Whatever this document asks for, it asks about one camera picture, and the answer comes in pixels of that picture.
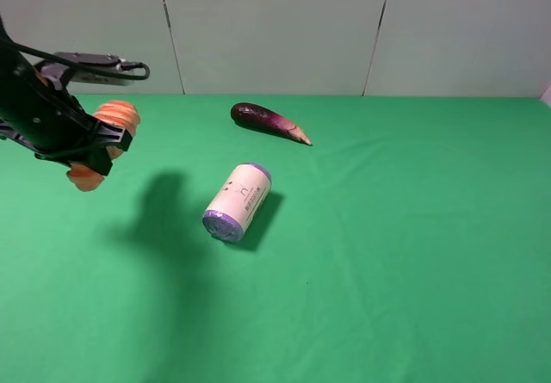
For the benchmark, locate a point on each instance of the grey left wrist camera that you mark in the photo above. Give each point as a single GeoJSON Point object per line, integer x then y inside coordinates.
{"type": "Point", "coordinates": [107, 69]}

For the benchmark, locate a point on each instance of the orange striped bread roll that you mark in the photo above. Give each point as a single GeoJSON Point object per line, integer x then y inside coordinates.
{"type": "Point", "coordinates": [117, 113]}

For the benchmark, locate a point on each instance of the purple eggplant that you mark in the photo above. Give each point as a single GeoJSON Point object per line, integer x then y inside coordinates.
{"type": "Point", "coordinates": [259, 118]}

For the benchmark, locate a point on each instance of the green table cloth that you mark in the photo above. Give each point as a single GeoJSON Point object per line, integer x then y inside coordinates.
{"type": "Point", "coordinates": [409, 243]}

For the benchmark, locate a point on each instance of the purple white bag roll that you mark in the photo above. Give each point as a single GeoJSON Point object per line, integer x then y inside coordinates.
{"type": "Point", "coordinates": [232, 210]}

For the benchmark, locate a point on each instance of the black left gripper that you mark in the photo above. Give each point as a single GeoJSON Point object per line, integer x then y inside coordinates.
{"type": "Point", "coordinates": [45, 118]}

